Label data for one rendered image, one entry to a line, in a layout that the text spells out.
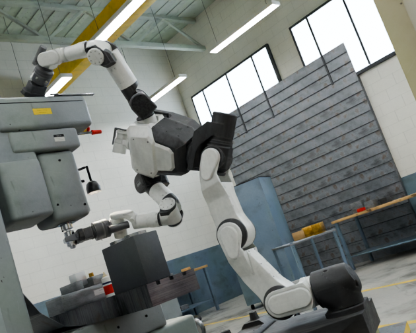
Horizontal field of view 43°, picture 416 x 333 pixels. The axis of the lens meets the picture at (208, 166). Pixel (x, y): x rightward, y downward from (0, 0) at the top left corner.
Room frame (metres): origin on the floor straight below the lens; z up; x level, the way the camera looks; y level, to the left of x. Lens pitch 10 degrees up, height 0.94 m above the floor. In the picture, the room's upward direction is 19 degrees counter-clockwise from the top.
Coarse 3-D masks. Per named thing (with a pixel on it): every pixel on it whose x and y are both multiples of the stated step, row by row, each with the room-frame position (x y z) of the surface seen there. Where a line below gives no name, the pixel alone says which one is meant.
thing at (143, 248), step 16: (128, 240) 2.02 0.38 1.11; (144, 240) 2.03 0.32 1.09; (112, 256) 2.10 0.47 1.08; (128, 256) 2.03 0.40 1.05; (144, 256) 2.01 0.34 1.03; (160, 256) 2.07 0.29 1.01; (112, 272) 2.12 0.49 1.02; (128, 272) 2.05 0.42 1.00; (144, 272) 1.99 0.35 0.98; (160, 272) 2.05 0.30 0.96; (128, 288) 2.07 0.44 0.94
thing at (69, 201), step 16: (48, 160) 2.29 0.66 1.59; (64, 160) 2.35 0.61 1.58; (48, 176) 2.28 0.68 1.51; (64, 176) 2.33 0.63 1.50; (48, 192) 2.27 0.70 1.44; (64, 192) 2.31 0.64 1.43; (80, 192) 2.37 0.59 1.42; (64, 208) 2.30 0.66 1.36; (80, 208) 2.35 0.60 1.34; (48, 224) 2.32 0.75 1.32
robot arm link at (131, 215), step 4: (116, 212) 2.48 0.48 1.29; (120, 212) 2.47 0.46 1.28; (124, 212) 2.46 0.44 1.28; (128, 212) 2.45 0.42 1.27; (132, 212) 2.46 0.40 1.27; (112, 216) 2.45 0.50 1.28; (116, 216) 2.45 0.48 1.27; (120, 216) 2.44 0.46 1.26; (124, 216) 2.44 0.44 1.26; (128, 216) 2.44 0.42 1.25; (132, 216) 2.44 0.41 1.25; (136, 216) 2.46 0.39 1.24; (128, 220) 2.45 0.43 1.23; (132, 220) 2.44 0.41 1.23; (132, 224) 2.45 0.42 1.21; (136, 224) 2.45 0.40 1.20; (136, 228) 2.47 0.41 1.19
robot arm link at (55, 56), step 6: (60, 48) 2.23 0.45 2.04; (42, 54) 2.23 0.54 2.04; (48, 54) 2.23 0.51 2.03; (54, 54) 2.22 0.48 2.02; (60, 54) 2.23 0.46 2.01; (42, 60) 2.25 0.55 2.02; (48, 60) 2.24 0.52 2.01; (54, 60) 2.23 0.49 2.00; (60, 60) 2.24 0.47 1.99; (66, 60) 2.25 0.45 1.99; (42, 66) 2.26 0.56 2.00
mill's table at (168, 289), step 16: (192, 272) 2.04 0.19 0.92; (144, 288) 1.90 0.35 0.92; (160, 288) 1.92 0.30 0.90; (176, 288) 1.97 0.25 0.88; (192, 288) 2.02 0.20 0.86; (96, 304) 2.14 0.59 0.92; (112, 304) 2.06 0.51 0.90; (128, 304) 1.98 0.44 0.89; (144, 304) 1.92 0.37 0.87; (64, 320) 2.35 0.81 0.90; (80, 320) 2.25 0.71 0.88; (96, 320) 2.16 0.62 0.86
